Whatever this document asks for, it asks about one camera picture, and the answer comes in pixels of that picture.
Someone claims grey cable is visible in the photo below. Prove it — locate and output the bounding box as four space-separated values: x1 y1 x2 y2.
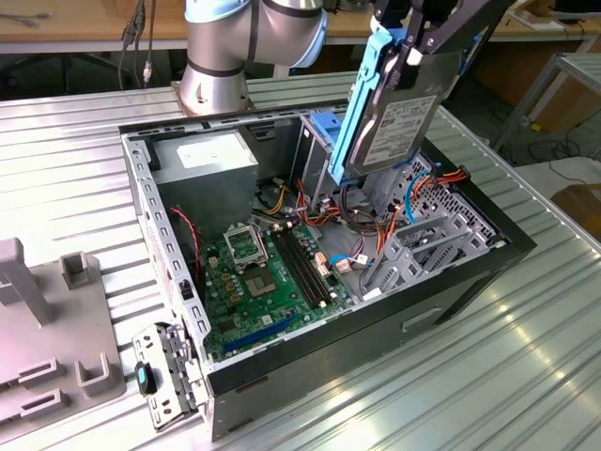
117 0 157 89

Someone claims metal expansion card bracket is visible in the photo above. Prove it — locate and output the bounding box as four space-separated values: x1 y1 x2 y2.
131 321 210 433

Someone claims hard disk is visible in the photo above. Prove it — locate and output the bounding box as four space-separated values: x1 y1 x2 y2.
328 18 487 187

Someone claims blue plastic drive bracket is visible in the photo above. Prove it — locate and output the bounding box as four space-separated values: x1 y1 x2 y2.
309 110 349 151

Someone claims thin red fan wire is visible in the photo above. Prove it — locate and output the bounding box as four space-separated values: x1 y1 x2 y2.
167 206 204 286

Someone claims wooden desk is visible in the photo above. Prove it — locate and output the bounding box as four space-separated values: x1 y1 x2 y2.
0 0 601 55

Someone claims blue data wire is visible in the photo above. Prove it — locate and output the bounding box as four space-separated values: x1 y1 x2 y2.
404 169 434 225

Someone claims black open PC case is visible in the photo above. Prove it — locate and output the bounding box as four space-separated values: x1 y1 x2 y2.
116 95 539 443

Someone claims short light blue wire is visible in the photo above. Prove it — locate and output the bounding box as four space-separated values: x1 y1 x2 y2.
327 252 352 274

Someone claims green motherboard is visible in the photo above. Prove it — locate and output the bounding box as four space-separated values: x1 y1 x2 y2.
199 220 356 364

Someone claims orange red yellow power wire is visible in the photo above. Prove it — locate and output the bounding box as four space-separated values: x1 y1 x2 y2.
434 163 470 187

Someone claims aluminium frame stand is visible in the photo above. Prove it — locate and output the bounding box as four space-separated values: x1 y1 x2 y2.
492 51 601 165

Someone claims grey parts rack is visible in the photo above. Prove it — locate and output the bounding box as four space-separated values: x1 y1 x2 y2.
0 237 128 445

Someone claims thick black cable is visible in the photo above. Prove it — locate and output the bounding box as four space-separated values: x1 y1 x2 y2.
338 182 384 225

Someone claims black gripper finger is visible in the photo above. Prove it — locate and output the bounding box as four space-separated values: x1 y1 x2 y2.
373 0 409 30
392 0 516 91

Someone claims brown cardboard box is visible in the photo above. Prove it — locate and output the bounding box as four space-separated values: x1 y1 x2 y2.
534 82 601 132
549 184 601 236

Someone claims grey metal disk bay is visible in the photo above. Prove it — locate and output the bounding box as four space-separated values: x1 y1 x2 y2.
359 206 511 302

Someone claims yellow wire bundle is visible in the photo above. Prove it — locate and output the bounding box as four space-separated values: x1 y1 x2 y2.
267 178 288 215

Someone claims orange red wire bundle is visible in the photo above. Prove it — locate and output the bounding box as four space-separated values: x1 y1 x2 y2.
294 178 400 264

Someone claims grey metal drive cage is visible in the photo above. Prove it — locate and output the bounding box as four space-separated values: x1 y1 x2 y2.
290 110 405 210

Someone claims black RAM slot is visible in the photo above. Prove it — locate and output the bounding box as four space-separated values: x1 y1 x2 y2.
272 229 323 310
285 227 333 306

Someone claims blue expansion slot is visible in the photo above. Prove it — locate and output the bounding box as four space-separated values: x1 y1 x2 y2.
223 313 298 356

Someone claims grey power supply unit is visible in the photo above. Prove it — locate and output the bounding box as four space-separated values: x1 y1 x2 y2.
149 130 260 245

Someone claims metal socket cover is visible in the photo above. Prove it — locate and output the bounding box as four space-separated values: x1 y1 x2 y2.
223 224 270 272

